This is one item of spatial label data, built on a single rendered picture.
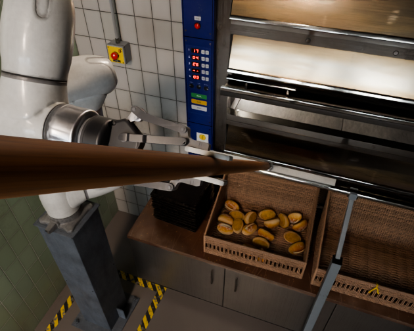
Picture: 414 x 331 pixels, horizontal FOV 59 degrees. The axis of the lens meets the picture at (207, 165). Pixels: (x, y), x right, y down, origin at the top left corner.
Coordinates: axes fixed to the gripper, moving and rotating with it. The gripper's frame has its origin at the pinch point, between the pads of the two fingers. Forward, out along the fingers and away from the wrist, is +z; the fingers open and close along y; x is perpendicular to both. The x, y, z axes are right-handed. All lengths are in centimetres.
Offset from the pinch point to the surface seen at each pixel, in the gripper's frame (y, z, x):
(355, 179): -2, 44, -155
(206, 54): -45, -42, -119
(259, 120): -21, -13, -144
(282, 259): 46, 16, -137
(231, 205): 30, -20, -165
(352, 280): 46, 51, -136
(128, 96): -20, -93, -146
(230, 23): -59, -32, -111
